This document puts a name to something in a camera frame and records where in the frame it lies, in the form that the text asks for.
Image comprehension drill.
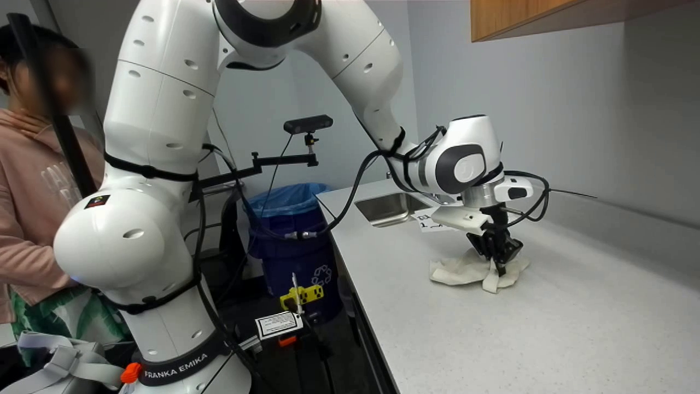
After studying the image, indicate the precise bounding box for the green patterned cloth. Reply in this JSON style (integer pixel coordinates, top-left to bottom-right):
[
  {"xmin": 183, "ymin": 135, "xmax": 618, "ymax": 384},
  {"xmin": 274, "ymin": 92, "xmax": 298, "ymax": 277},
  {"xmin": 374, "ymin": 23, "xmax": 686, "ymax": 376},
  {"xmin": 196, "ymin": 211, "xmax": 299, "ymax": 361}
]
[{"xmin": 6, "ymin": 283, "xmax": 134, "ymax": 367}]

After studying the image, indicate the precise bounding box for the beige cloth towel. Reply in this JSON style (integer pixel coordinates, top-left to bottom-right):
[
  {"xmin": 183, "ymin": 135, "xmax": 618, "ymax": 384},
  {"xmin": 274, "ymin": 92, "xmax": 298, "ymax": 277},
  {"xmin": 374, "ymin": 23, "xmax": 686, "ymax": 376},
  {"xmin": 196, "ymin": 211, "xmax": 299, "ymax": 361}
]
[{"xmin": 429, "ymin": 249, "xmax": 528, "ymax": 296}]

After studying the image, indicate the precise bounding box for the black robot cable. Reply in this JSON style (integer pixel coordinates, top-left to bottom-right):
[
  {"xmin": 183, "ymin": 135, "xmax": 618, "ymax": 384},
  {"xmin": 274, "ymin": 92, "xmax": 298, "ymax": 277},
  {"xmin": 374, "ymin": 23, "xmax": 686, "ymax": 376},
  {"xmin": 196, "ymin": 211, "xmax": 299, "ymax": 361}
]
[{"xmin": 183, "ymin": 126, "xmax": 552, "ymax": 394}]

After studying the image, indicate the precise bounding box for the person in pink hoodie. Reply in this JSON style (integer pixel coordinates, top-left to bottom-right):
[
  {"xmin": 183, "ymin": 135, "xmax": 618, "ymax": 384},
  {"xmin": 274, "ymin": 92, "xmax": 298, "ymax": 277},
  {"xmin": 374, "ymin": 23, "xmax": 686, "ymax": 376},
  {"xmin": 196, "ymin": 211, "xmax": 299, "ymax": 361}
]
[{"xmin": 0, "ymin": 11, "xmax": 107, "ymax": 326}]

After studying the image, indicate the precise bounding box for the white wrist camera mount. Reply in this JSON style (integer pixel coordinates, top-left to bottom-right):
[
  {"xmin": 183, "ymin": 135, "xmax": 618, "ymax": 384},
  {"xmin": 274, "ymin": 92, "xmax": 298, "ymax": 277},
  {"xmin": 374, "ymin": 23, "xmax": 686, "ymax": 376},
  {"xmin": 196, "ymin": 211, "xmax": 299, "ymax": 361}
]
[{"xmin": 429, "ymin": 199, "xmax": 499, "ymax": 237}]

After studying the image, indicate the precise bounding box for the grey fabric strap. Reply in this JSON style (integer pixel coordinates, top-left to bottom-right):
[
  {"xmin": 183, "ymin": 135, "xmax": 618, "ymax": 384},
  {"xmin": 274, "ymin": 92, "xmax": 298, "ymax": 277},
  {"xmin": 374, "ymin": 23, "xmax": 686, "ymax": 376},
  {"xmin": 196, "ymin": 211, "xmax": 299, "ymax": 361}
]
[{"xmin": 0, "ymin": 331, "xmax": 126, "ymax": 394}]

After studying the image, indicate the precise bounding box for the yellow clamp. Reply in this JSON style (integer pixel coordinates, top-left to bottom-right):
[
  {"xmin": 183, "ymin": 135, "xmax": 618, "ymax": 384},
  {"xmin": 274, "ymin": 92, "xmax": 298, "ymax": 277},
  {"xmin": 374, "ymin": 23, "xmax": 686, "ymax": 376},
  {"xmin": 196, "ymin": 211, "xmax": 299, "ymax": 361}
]
[{"xmin": 277, "ymin": 271, "xmax": 326, "ymax": 316}]

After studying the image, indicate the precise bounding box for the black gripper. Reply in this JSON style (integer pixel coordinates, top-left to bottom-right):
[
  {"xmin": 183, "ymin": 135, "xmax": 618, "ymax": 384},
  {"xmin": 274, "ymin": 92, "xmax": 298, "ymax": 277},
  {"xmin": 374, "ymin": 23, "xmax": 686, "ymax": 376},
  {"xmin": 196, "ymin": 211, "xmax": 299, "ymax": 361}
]
[{"xmin": 477, "ymin": 203, "xmax": 525, "ymax": 278}]

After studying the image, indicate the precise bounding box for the black shoulder strap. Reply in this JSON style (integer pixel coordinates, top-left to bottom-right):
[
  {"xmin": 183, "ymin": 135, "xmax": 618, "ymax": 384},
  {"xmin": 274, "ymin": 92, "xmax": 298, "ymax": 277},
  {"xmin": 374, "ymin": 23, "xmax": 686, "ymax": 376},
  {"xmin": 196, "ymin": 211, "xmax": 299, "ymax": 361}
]
[{"xmin": 48, "ymin": 110, "xmax": 101, "ymax": 199}]

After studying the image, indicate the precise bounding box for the black stereo camera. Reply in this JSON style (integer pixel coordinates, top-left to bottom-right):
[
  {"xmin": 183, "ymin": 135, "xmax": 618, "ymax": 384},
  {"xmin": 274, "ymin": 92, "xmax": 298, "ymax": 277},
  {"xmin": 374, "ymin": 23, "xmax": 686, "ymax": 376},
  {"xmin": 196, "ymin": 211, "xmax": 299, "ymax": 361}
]
[{"xmin": 281, "ymin": 115, "xmax": 335, "ymax": 138}]

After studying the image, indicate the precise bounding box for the white label tag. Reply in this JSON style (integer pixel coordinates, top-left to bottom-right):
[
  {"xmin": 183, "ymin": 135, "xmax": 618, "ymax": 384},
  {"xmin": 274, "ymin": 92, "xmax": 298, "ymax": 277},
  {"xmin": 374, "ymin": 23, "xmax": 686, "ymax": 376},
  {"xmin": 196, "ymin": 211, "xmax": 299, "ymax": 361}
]
[{"xmin": 251, "ymin": 312, "xmax": 306, "ymax": 341}]

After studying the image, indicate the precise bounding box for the blue trash bin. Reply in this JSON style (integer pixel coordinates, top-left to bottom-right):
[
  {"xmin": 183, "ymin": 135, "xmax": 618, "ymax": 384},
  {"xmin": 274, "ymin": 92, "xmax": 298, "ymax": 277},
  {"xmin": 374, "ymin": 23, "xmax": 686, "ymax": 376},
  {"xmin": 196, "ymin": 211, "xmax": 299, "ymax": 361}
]
[{"xmin": 243, "ymin": 181, "xmax": 345, "ymax": 324}]

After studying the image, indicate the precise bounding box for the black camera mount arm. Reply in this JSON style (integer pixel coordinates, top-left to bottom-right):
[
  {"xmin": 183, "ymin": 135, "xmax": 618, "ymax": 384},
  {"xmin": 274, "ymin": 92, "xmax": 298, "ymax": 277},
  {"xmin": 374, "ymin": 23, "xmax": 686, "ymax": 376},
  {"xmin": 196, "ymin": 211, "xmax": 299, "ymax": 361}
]
[{"xmin": 189, "ymin": 132, "xmax": 321, "ymax": 203}]

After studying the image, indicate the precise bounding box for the wooden wall cabinet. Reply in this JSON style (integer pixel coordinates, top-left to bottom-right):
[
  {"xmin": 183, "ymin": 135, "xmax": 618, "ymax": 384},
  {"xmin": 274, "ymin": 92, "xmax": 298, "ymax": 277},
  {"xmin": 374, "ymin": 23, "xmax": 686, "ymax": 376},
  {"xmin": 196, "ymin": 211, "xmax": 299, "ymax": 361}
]
[{"xmin": 467, "ymin": 0, "xmax": 700, "ymax": 45}]

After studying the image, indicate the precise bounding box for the steel sink basin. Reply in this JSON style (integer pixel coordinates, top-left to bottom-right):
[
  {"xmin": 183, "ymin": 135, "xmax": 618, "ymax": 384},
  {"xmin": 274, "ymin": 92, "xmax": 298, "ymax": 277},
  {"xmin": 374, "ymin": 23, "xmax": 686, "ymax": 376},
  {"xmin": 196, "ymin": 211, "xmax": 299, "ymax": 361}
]
[{"xmin": 354, "ymin": 191, "xmax": 432, "ymax": 226}]

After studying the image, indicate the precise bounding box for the orange round knob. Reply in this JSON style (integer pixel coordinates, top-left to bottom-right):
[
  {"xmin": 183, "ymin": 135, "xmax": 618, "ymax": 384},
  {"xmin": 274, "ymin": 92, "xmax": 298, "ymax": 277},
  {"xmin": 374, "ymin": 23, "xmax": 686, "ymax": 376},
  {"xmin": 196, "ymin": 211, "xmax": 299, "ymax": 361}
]
[{"xmin": 117, "ymin": 361, "xmax": 141, "ymax": 387}]

